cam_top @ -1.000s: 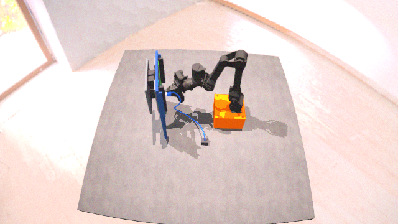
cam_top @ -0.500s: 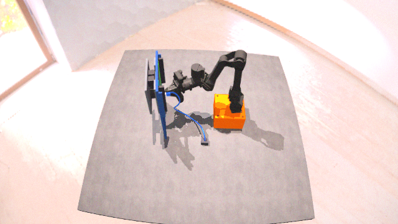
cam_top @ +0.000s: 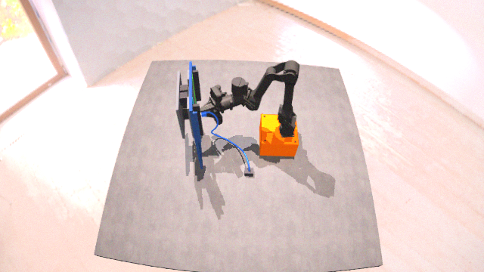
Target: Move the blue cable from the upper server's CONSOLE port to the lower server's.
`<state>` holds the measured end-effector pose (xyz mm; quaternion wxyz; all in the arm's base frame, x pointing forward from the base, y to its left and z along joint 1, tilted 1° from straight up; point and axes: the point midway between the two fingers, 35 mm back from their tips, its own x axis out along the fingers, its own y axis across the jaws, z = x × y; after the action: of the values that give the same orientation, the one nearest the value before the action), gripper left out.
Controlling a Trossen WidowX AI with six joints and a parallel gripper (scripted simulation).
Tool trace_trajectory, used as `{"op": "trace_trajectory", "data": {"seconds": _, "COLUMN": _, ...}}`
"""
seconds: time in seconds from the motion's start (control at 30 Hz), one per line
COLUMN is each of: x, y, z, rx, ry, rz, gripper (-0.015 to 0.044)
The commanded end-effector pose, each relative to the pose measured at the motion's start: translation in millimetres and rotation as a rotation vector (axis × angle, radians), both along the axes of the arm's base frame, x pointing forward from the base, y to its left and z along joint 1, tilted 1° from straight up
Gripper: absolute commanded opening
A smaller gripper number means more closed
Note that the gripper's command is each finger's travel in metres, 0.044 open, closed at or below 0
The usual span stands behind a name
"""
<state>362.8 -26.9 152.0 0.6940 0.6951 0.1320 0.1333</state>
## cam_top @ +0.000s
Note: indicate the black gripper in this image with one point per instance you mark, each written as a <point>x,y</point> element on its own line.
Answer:
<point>217,104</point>

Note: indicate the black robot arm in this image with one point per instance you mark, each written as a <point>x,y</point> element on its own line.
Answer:
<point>243,94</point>

